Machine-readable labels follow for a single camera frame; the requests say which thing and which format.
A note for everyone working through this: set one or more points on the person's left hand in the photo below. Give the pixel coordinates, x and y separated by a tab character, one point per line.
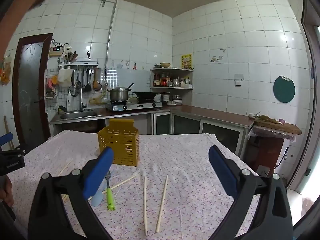
6	192

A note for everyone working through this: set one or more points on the chrome faucet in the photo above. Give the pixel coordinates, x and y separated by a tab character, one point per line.
82	100

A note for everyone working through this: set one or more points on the black hanging spatula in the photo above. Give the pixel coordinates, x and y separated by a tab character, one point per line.
87	86

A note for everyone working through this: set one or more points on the yellow wall poster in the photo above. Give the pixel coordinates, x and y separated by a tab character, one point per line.
186	61

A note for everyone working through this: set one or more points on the translucent blue spoon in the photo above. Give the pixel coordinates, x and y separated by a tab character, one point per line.
96	201

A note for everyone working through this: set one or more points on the wooden chopping board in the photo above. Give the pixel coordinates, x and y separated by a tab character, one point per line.
282	128

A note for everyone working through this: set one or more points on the beige ceramic bowl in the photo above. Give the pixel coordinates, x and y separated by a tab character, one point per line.
165	65

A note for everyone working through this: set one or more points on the beige wall controller box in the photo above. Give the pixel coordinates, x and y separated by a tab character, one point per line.
55	51

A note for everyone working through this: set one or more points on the small metal kettle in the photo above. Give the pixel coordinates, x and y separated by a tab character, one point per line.
176	82

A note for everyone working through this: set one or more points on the green round cutting board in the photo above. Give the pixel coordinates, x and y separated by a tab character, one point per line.
283	90

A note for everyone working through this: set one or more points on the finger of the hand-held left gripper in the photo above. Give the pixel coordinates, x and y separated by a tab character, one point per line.
15	152
6	139

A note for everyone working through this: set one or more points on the metal wall pipe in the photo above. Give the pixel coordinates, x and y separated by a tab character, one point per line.
110	37

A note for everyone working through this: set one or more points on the kitchen counter cabinet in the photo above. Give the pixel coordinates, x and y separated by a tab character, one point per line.
215	116

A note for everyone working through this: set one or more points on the grey corner shelf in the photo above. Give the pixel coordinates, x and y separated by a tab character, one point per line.
180	70

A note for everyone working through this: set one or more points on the metal cup of utensils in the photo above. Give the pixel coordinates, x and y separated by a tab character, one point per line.
69	57

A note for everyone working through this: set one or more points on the white wall socket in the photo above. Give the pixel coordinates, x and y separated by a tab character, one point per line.
238	80

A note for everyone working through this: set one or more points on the brown-framed glass door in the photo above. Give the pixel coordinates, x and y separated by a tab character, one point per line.
31	87

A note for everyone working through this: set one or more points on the orange hanging bag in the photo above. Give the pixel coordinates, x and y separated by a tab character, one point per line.
4	75

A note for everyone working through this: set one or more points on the wooden hanging spatula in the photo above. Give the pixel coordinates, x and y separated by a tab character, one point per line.
97	83

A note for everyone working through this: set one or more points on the floral tablecloth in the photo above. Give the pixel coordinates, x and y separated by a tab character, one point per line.
180	155

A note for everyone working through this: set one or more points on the black wok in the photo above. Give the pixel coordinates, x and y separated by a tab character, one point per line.
147	95

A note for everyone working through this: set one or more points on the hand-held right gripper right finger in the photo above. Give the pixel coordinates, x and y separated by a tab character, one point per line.
222	172

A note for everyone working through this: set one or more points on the dark sauce bottle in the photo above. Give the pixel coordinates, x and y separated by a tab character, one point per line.
156	81

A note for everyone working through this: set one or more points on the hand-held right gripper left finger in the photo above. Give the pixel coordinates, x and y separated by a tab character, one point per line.
98	172

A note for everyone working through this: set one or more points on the dark red cabinet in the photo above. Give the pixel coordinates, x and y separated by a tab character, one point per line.
267	152

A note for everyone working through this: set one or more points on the yellow perforated utensil holder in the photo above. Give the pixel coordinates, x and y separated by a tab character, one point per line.
120	145

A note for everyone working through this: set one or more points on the steel sink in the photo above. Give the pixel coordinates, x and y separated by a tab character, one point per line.
80	115

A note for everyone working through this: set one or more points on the white hanging cloth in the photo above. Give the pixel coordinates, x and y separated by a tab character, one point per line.
64	78

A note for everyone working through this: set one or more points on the stack of white plates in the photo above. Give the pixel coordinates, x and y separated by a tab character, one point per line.
175	102

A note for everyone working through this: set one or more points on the red sauce jar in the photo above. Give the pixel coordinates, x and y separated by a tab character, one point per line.
163	81

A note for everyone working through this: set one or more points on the white soap bottle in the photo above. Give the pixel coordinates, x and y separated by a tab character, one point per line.
69	102

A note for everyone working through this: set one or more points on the steel gas stove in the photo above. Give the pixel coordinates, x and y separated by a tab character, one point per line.
135	105

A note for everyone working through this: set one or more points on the cream wooden chopstick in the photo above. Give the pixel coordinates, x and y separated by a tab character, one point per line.
65	167
162	205
128	178
125	183
145	205

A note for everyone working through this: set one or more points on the metal wall utensil rack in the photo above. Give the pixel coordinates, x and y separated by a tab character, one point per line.
78	63

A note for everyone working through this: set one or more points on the steel pot with lid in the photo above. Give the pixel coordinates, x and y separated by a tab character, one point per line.
119	95

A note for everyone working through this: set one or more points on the vegetable scraps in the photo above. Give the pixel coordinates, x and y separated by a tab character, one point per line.
266	118

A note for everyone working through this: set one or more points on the wooden stick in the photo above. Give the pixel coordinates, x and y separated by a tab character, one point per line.
7	130

